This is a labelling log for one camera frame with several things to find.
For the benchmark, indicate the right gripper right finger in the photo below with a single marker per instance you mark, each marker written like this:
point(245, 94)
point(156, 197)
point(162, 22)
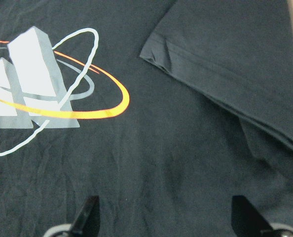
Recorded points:
point(246, 221)

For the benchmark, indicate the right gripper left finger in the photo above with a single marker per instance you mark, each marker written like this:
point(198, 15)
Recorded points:
point(87, 222)

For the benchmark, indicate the black printed t-shirt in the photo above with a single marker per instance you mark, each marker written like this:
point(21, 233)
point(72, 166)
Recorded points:
point(201, 93)

